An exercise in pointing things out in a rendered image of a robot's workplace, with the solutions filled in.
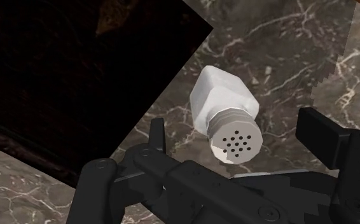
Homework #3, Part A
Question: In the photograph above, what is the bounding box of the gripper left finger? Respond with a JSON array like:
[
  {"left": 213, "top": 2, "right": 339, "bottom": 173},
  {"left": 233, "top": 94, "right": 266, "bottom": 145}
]
[{"left": 66, "top": 117, "right": 290, "bottom": 224}]

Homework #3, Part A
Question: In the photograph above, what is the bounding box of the white salt shaker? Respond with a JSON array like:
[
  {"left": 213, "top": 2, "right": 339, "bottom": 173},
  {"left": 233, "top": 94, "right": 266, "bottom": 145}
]
[{"left": 189, "top": 65, "right": 264, "bottom": 165}]

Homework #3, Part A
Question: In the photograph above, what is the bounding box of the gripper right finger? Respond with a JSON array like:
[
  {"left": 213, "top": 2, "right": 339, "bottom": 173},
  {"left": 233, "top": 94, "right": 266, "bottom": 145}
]
[{"left": 294, "top": 106, "right": 360, "bottom": 224}]

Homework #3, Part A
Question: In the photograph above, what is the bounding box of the dark robot stand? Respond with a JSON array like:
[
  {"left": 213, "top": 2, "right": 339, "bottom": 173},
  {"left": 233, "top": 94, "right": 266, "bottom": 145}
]
[{"left": 0, "top": 0, "right": 214, "bottom": 189}]

